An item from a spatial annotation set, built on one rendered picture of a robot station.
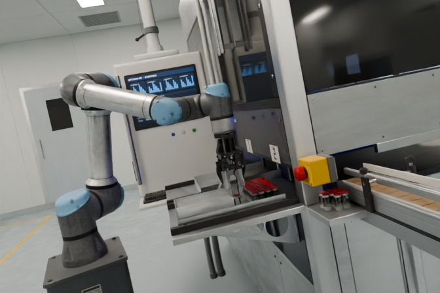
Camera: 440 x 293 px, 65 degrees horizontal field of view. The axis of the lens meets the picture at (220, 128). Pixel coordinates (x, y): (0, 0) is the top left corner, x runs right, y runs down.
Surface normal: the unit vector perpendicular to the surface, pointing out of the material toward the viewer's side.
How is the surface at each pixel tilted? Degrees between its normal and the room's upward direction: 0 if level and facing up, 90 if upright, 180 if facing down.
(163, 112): 90
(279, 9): 90
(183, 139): 90
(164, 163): 90
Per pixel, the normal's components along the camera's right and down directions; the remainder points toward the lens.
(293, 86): 0.18, 0.04
